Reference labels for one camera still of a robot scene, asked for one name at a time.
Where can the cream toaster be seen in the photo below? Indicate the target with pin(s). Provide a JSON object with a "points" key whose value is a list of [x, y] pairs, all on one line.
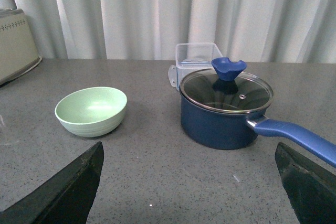
{"points": [[19, 53]]}

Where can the white curtain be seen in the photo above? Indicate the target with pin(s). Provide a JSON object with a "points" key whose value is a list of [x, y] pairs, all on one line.
{"points": [[252, 30]]}

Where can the blue saucepan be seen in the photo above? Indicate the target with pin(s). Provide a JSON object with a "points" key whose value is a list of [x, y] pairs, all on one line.
{"points": [[235, 131]]}

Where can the green bowl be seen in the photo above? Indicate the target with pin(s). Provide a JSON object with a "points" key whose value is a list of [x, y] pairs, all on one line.
{"points": [[92, 112]]}

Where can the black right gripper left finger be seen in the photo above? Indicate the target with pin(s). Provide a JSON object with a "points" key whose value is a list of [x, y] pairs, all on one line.
{"points": [[67, 197]]}

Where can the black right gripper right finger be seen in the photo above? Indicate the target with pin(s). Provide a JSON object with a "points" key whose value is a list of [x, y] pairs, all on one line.
{"points": [[309, 187]]}

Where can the glass pot lid blue knob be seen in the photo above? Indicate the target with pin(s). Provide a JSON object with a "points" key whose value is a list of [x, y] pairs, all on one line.
{"points": [[227, 88]]}

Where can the clear plastic container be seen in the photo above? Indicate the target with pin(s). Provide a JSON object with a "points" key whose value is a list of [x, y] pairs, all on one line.
{"points": [[190, 57]]}

